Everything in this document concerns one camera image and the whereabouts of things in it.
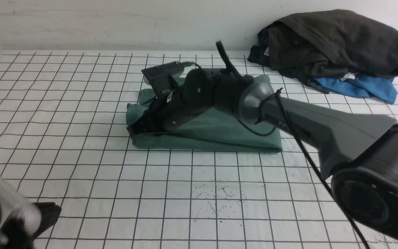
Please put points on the blue garment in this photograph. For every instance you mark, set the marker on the blue garment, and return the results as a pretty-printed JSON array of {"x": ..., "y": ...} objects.
[{"x": 362, "y": 86}]

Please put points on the dark grey crumpled garment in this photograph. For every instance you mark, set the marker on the dark grey crumpled garment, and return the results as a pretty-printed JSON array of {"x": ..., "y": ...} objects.
[{"x": 331, "y": 43}]

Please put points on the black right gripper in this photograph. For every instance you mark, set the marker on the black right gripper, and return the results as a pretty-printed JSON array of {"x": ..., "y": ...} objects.
[{"x": 223, "y": 89}]

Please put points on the green long sleeve shirt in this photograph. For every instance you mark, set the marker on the green long sleeve shirt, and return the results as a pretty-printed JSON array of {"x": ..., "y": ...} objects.
[{"x": 214, "y": 131}]

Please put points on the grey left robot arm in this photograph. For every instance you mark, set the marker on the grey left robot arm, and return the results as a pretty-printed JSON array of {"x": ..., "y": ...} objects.
[{"x": 17, "y": 241}]

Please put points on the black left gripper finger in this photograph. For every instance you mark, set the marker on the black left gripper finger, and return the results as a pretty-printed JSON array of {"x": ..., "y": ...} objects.
[{"x": 43, "y": 215}]

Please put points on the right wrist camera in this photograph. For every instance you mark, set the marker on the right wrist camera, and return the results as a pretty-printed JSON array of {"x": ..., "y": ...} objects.
[{"x": 162, "y": 78}]

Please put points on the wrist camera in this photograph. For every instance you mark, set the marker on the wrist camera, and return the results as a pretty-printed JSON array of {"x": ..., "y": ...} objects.
[
  {"x": 162, "y": 78},
  {"x": 9, "y": 204}
]

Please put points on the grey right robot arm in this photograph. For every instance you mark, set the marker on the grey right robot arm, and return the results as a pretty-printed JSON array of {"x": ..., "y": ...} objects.
[{"x": 358, "y": 151}]

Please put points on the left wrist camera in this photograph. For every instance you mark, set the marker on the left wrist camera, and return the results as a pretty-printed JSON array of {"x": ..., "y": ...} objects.
[{"x": 9, "y": 204}]

